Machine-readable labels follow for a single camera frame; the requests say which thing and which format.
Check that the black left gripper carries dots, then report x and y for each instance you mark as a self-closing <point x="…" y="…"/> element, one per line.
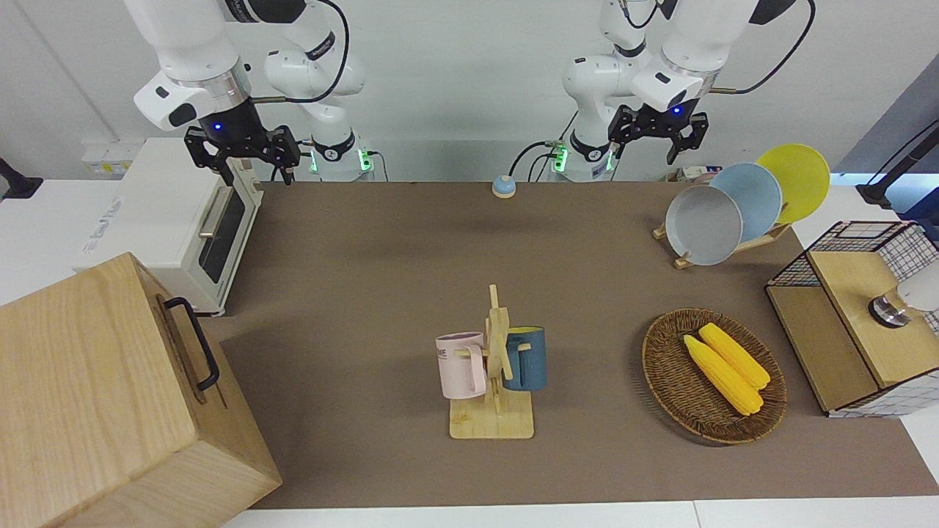
<point x="660" y="122"/>

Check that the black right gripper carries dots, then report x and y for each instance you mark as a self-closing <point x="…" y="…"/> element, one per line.
<point x="233" y="128"/>

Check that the gray plate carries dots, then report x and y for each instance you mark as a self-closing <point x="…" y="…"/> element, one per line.
<point x="703" y="226"/>

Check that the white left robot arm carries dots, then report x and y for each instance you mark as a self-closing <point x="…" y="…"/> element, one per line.
<point x="609" y="81"/>

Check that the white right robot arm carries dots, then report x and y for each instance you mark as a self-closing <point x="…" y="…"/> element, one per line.
<point x="191" y="44"/>

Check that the light blue plate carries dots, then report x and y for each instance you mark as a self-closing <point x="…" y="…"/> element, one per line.
<point x="755" y="198"/>

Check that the wooden plate rack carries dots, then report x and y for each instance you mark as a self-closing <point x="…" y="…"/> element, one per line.
<point x="763" y="238"/>

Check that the yellow plate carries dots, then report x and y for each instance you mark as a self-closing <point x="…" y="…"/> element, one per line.
<point x="803" y="176"/>

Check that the small white pink box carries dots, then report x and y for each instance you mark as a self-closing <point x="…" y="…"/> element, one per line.
<point x="693" y="174"/>

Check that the white toaster oven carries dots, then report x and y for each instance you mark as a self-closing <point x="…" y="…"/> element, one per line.
<point x="161" y="205"/>

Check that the small blue round button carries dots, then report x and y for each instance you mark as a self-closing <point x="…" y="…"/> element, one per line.
<point x="503" y="186"/>

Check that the brown table mat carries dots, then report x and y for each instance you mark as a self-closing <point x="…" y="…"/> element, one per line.
<point x="367" y="257"/>

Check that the black stand foot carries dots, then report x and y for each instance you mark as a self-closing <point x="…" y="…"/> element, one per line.
<point x="18" y="185"/>

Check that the yellow corn cob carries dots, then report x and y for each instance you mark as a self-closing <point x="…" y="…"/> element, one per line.
<point x="722" y="378"/>
<point x="737" y="356"/>

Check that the brown wicker basket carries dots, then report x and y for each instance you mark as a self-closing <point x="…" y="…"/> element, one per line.
<point x="675" y="381"/>

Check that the dark blue mug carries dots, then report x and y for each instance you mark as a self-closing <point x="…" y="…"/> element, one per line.
<point x="530" y="363"/>

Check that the large wooden box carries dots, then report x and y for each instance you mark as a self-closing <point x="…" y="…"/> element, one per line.
<point x="88" y="396"/>

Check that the white lamp with metal base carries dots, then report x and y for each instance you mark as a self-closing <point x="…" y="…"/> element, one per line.
<point x="921" y="290"/>

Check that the pink mug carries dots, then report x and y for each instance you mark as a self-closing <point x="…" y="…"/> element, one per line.
<point x="458" y="367"/>

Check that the wooden mug tree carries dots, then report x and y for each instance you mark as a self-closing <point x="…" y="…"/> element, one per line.
<point x="493" y="422"/>

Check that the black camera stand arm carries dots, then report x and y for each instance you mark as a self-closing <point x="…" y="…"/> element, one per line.
<point x="891" y="172"/>

